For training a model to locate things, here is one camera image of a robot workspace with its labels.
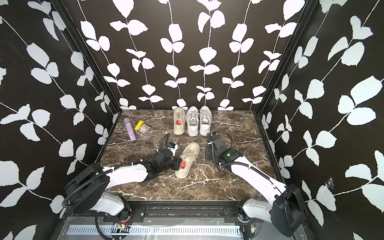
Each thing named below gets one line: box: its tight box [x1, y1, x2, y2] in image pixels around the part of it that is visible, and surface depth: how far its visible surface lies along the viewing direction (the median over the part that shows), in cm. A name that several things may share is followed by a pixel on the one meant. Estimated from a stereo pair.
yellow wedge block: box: [134, 120, 145, 131], surface depth 113 cm
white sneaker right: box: [199, 105, 213, 137], surface depth 106 cm
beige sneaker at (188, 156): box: [175, 142, 201, 179], surface depth 90 cm
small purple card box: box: [135, 123, 150, 136], surface depth 109 cm
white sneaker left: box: [186, 106, 200, 137], surface depth 106 cm
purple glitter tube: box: [123, 117, 137, 143], surface depth 106 cm
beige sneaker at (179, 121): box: [173, 107, 186, 135], surface depth 107 cm
